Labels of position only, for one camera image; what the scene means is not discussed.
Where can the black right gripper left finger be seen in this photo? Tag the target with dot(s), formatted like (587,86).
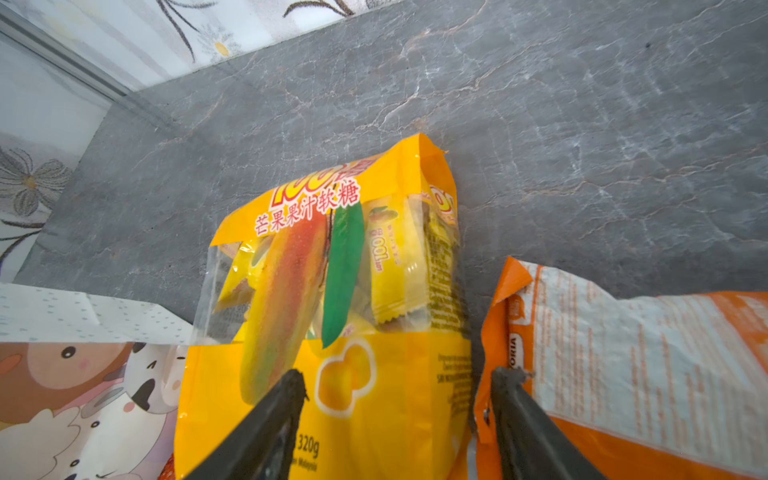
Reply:
(263,444)

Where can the white cartoon paper bag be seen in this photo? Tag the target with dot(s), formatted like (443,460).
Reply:
(90,385)

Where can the yellow mango candy bag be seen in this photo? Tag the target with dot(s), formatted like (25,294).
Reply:
(351,276)

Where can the orange snack packet back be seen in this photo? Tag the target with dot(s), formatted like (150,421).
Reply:
(667,387)

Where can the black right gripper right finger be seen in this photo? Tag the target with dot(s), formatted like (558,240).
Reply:
(531,445)

